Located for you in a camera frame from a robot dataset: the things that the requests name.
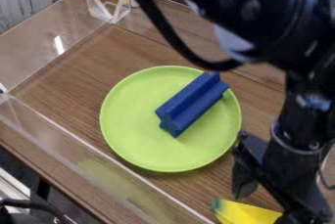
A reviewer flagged black cable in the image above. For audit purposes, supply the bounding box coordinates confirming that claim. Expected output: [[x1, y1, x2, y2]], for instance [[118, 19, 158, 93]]
[[114, 0, 247, 72]]

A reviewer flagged green round plate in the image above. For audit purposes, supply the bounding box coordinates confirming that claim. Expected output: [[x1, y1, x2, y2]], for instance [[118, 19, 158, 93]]
[[99, 66, 243, 172]]

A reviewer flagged blue plastic block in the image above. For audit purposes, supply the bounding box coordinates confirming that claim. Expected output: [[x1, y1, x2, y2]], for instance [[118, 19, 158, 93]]
[[154, 72, 229, 138]]

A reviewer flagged clear acrylic corner bracket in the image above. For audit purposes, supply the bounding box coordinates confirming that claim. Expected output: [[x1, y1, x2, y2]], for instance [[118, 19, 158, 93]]
[[86, 0, 132, 24]]

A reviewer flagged yellow toy banana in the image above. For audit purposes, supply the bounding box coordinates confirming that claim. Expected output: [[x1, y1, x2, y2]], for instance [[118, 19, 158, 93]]
[[212, 198, 282, 224]]

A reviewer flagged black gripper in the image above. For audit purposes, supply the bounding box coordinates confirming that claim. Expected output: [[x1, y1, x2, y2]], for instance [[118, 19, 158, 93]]
[[229, 129, 335, 224]]

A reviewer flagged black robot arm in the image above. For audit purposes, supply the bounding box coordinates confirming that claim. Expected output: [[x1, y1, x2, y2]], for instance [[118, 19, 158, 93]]
[[189, 0, 335, 224]]

